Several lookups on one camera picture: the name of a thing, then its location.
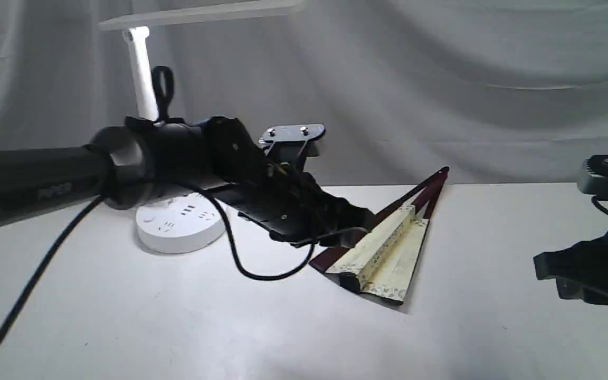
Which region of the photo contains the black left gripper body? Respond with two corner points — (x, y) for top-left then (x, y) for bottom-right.
(206, 117), (330, 243)

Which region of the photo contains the cream paper folding fan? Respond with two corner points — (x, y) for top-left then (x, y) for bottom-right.
(309, 166), (450, 307)

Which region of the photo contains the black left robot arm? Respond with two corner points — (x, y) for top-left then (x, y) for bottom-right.
(0, 117), (374, 247)

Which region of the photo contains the white desk lamp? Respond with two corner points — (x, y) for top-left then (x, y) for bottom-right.
(98, 1), (304, 255)

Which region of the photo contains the grey backdrop cloth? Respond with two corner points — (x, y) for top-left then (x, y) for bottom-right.
(0, 1), (608, 185)

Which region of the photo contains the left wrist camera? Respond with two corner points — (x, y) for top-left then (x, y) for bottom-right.
(258, 123), (326, 168)

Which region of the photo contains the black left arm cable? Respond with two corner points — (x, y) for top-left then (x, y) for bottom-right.
(0, 182), (316, 378)

